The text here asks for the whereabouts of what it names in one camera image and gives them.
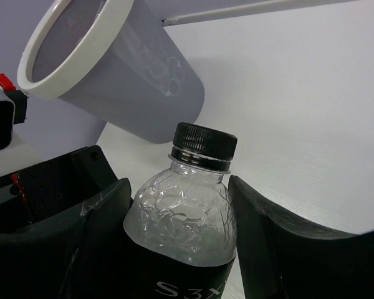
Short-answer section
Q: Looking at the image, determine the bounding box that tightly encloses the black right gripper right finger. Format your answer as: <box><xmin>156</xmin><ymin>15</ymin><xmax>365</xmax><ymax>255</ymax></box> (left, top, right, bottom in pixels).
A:
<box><xmin>228</xmin><ymin>176</ymin><xmax>374</xmax><ymax>298</ymax></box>

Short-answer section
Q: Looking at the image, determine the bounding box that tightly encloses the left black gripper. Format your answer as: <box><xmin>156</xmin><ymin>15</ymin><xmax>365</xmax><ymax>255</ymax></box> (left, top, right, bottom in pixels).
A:
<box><xmin>0</xmin><ymin>145</ymin><xmax>117</xmax><ymax>234</ymax></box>

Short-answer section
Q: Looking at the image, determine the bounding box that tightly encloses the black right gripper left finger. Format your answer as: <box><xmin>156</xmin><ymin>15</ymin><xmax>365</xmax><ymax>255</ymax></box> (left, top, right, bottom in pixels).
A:
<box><xmin>0</xmin><ymin>178</ymin><xmax>131</xmax><ymax>298</ymax></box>

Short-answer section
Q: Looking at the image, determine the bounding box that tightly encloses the black label clear bottle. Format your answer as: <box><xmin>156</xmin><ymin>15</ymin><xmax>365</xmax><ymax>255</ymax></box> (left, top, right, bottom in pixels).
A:
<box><xmin>123</xmin><ymin>123</ymin><xmax>237</xmax><ymax>298</ymax></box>

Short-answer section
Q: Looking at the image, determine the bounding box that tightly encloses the grey bin white rim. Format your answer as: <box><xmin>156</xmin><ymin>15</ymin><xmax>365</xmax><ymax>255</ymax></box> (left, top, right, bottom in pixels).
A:
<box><xmin>17</xmin><ymin>1</ymin><xmax>204</xmax><ymax>143</ymax></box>

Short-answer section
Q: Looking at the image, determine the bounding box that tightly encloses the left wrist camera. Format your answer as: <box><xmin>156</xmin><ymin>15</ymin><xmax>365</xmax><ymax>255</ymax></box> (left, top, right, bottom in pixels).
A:
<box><xmin>0</xmin><ymin>74</ymin><xmax>29</xmax><ymax>150</ymax></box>

